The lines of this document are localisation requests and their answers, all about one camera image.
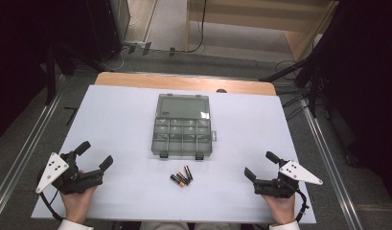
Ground metal floor rail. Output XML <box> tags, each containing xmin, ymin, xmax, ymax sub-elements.
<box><xmin>303</xmin><ymin>104</ymin><xmax>364</xmax><ymax>230</ymax></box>
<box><xmin>0</xmin><ymin>92</ymin><xmax>62</xmax><ymax>219</ymax></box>

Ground grey transparent organizer box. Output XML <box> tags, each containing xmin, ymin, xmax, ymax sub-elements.
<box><xmin>150</xmin><ymin>92</ymin><xmax>219</xmax><ymax>161</ymax></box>

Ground person's left hand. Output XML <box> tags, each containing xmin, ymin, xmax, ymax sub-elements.
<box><xmin>59</xmin><ymin>186</ymin><xmax>99</xmax><ymax>224</ymax></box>

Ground black metal stand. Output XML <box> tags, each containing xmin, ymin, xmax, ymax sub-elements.
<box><xmin>44</xmin><ymin>43</ymin><xmax>105</xmax><ymax>107</ymax></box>

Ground black tripod stand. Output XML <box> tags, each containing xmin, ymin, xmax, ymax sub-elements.
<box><xmin>258</xmin><ymin>0</ymin><xmax>348</xmax><ymax>120</ymax></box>

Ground dark curtain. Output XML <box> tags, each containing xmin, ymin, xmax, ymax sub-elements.
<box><xmin>0</xmin><ymin>0</ymin><xmax>89</xmax><ymax>148</ymax></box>
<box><xmin>321</xmin><ymin>0</ymin><xmax>392</xmax><ymax>212</ymax></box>

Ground black battery orange end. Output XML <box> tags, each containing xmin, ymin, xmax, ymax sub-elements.
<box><xmin>175</xmin><ymin>171</ymin><xmax>192</xmax><ymax>186</ymax></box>
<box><xmin>183</xmin><ymin>164</ymin><xmax>195</xmax><ymax>182</ymax></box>
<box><xmin>170</xmin><ymin>173</ymin><xmax>186</xmax><ymax>188</ymax></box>

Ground person's beige trousers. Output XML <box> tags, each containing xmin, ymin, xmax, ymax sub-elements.
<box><xmin>140</xmin><ymin>221</ymin><xmax>243</xmax><ymax>230</ymax></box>

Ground bundle of black floor cables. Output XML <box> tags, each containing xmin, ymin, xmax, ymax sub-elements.
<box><xmin>274</xmin><ymin>59</ymin><xmax>313</xmax><ymax>122</ymax></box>

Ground white power strip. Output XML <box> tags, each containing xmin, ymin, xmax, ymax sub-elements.
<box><xmin>122</xmin><ymin>40</ymin><xmax>148</xmax><ymax>50</ymax></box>

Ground light wooden shelf unit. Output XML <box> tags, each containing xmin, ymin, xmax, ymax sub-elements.
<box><xmin>184</xmin><ymin>0</ymin><xmax>340</xmax><ymax>62</ymax></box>

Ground white table mat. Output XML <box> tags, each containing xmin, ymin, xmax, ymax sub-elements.
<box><xmin>31</xmin><ymin>83</ymin><xmax>317</xmax><ymax>225</ymax></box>

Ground person's right hand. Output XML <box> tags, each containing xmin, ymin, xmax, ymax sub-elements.
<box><xmin>262</xmin><ymin>194</ymin><xmax>297</xmax><ymax>225</ymax></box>

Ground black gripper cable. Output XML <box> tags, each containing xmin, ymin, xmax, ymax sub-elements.
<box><xmin>37</xmin><ymin>191</ymin><xmax>64</xmax><ymax>222</ymax></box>
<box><xmin>293</xmin><ymin>188</ymin><xmax>311</xmax><ymax>223</ymax></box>

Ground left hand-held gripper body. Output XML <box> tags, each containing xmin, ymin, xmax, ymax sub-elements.
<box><xmin>35</xmin><ymin>151</ymin><xmax>104</xmax><ymax>196</ymax></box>

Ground long black floor cable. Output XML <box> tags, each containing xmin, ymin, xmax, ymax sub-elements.
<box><xmin>170</xmin><ymin>0</ymin><xmax>208</xmax><ymax>55</ymax></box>

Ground black cabinet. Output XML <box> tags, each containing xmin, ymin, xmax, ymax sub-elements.
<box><xmin>85</xmin><ymin>0</ymin><xmax>131</xmax><ymax>62</ymax></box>

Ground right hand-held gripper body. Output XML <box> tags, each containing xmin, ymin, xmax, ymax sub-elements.
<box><xmin>252</xmin><ymin>159</ymin><xmax>324</xmax><ymax>199</ymax></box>

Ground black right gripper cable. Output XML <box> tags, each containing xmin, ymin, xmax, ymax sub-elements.
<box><xmin>293</xmin><ymin>188</ymin><xmax>311</xmax><ymax>223</ymax></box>

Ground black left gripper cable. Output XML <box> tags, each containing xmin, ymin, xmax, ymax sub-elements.
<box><xmin>37</xmin><ymin>191</ymin><xmax>64</xmax><ymax>222</ymax></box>

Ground white floor cable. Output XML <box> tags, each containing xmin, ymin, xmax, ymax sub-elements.
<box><xmin>100</xmin><ymin>47</ymin><xmax>127</xmax><ymax>72</ymax></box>

